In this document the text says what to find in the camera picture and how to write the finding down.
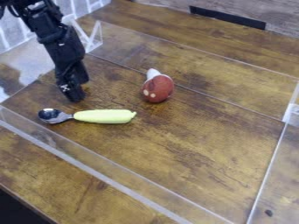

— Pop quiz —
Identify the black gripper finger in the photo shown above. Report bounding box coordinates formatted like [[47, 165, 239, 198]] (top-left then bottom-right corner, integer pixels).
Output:
[[57, 78, 85, 102], [73, 61, 89, 84]]

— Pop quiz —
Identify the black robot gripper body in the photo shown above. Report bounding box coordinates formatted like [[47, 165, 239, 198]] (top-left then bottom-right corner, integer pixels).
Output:
[[7, 0, 87, 86]]

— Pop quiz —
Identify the green handled metal spoon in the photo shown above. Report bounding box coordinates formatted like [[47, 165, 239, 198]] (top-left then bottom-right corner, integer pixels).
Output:
[[37, 108, 136, 124]]

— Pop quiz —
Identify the red toy mushroom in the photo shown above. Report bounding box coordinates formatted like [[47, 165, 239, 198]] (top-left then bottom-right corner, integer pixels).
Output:
[[141, 68, 173, 103]]

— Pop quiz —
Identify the clear acrylic front barrier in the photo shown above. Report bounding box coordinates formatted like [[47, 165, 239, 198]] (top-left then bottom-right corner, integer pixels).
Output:
[[0, 105, 233, 224]]

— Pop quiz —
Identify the clear acrylic barrier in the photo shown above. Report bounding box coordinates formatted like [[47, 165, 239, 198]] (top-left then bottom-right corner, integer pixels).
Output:
[[0, 105, 233, 224], [247, 82, 299, 224]]

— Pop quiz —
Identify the black strip on table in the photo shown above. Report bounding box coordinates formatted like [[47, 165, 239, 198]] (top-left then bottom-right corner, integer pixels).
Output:
[[189, 5, 267, 30]]

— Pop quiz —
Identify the clear acrylic right barrier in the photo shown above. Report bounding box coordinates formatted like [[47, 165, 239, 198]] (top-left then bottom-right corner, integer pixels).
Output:
[[247, 82, 299, 224]]

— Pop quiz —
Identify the clear acrylic triangular bracket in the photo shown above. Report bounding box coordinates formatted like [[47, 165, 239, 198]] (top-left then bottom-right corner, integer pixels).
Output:
[[63, 14, 103, 53]]

